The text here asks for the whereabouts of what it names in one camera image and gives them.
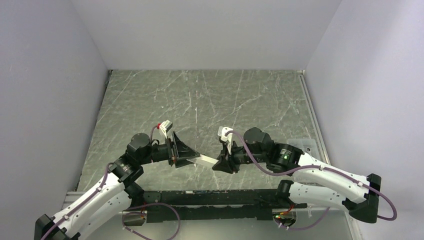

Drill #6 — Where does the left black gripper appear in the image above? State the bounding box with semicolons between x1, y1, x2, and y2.
138;130;200;168

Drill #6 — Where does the white remote control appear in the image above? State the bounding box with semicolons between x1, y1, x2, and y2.
188;154;218;169

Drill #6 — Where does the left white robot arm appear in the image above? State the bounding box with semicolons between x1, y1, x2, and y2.
34;132;200;240

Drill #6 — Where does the clear plastic box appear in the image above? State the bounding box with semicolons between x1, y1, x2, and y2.
287;138;320;159

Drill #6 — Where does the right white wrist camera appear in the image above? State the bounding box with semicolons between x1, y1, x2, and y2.
217;126;233;155

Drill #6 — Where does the aluminium rail right edge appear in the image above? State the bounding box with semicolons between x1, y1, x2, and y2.
296;70;330;163

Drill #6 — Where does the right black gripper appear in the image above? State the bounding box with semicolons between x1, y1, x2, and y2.
212;138;267;174

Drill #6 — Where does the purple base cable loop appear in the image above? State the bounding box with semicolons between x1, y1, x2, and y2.
121;201;181;240

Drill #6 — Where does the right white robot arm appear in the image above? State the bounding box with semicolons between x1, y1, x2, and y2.
212;126;382;224

